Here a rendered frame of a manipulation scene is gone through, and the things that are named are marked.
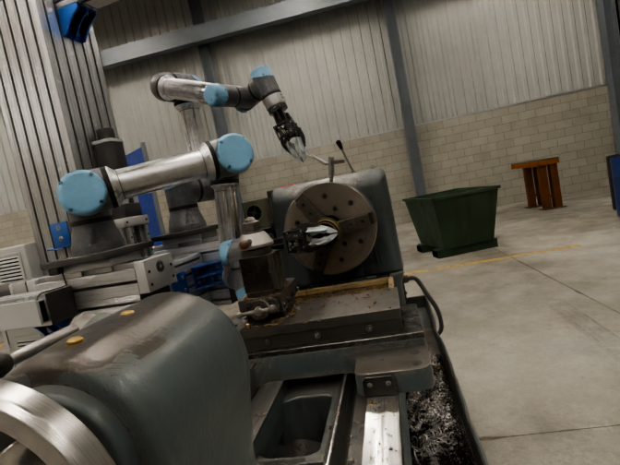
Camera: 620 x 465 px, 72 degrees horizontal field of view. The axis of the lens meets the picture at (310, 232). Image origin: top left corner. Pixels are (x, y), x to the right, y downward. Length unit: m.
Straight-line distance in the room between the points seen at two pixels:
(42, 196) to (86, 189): 0.53
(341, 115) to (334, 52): 1.62
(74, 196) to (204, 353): 0.95
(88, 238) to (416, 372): 0.98
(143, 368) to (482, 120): 11.74
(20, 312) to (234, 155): 0.72
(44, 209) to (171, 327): 1.44
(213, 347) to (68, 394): 0.11
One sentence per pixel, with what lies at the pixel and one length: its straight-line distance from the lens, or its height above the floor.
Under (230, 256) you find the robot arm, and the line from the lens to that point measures 1.32.
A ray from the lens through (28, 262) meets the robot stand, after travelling 1.77.
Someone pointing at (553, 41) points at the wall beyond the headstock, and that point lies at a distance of 12.77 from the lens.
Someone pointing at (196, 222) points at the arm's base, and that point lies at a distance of 1.77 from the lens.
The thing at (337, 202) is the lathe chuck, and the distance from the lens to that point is 1.44.
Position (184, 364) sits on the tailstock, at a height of 1.11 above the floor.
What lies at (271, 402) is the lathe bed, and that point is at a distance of 0.81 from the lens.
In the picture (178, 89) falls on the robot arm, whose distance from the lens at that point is 1.74.
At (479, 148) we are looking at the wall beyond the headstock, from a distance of 11.84.
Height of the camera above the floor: 1.20
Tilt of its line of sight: 5 degrees down
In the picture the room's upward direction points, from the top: 11 degrees counter-clockwise
